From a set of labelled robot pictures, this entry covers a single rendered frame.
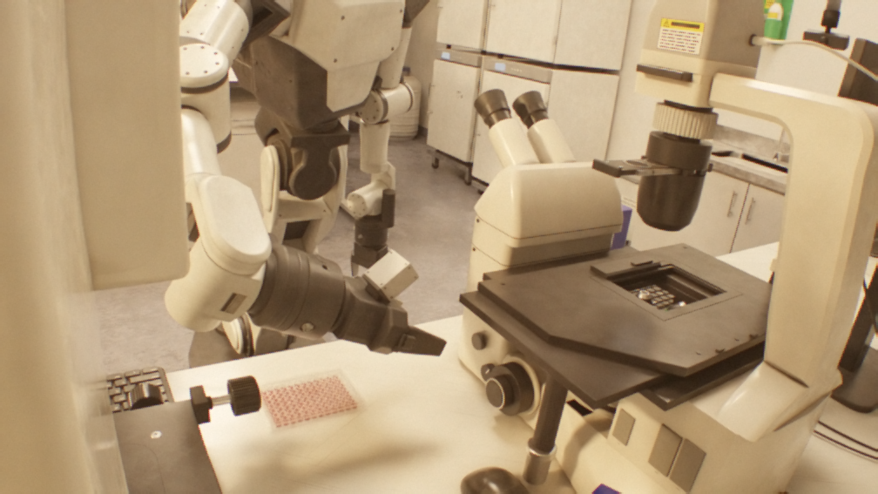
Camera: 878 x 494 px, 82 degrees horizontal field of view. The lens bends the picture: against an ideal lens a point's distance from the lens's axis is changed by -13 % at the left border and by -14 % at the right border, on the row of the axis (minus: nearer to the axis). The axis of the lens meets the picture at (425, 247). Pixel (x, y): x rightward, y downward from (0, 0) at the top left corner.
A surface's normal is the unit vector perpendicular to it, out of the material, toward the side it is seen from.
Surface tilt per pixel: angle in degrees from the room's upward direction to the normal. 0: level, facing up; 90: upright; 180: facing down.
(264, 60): 108
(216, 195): 35
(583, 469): 81
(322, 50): 101
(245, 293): 113
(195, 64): 30
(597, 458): 48
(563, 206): 71
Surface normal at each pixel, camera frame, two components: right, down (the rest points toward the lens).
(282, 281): -0.08, -0.26
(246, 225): 0.62, -0.63
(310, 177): 0.47, 0.61
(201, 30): 0.21, -0.60
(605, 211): 0.50, 0.04
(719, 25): 0.50, 0.37
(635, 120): -0.86, 0.12
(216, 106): 0.76, 0.60
